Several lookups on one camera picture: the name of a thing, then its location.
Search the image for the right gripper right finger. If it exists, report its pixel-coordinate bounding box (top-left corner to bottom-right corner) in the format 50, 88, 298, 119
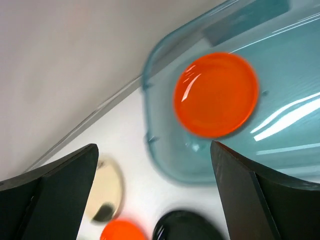
210, 141, 320, 240

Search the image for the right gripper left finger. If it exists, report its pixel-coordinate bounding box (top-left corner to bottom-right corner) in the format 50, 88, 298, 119
0, 143, 99, 240

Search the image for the orange plate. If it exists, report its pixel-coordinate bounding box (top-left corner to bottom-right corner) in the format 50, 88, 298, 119
100, 219, 147, 240
172, 52, 259, 138

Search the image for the black plate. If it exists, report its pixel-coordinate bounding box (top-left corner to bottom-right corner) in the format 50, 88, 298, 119
152, 209, 224, 240

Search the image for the orange plate front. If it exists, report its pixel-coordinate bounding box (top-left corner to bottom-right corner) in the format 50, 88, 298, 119
100, 219, 147, 240

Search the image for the teal plastic bin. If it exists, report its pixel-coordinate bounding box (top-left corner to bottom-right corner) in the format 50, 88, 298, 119
142, 0, 320, 185

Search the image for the cream plate dark smudge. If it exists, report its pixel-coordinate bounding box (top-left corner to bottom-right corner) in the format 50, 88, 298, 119
84, 154, 125, 225

